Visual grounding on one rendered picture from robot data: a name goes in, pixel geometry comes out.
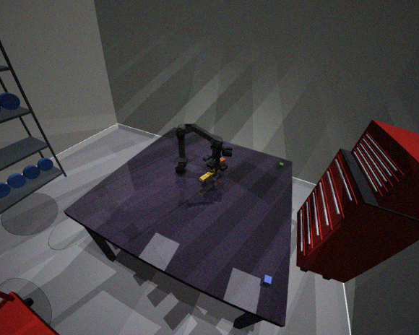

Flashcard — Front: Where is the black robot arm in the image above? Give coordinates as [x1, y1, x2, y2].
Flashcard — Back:
[174, 123, 233, 177]

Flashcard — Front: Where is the yellow bar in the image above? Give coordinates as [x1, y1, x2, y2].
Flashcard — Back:
[199, 157, 225, 182]

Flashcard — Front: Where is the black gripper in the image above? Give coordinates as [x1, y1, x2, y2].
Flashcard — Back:
[203, 155, 228, 173]

